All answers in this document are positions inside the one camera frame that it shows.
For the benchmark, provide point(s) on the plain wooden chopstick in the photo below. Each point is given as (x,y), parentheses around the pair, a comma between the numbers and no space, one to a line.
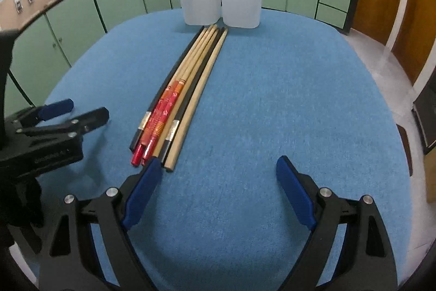
(156,152)
(190,113)

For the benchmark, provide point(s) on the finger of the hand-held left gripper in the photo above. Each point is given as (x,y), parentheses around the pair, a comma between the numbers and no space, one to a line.
(56,108)
(88,119)

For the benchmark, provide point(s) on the blue table mat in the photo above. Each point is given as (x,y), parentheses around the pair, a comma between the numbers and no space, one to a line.
(272,107)

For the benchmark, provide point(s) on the brown doormat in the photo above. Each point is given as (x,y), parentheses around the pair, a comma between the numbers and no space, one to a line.
(405,147)

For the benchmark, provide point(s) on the black glass-front cabinet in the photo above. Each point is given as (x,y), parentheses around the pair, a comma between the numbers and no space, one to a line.
(426,113)

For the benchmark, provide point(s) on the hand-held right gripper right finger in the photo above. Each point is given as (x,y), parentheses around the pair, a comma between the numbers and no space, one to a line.
(296,195)

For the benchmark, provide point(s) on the red patterned chopstick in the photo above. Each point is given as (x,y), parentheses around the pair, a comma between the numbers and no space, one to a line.
(147,155)
(137,157)

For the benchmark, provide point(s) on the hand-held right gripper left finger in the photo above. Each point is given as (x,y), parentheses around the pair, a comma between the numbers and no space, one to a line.
(143,192)

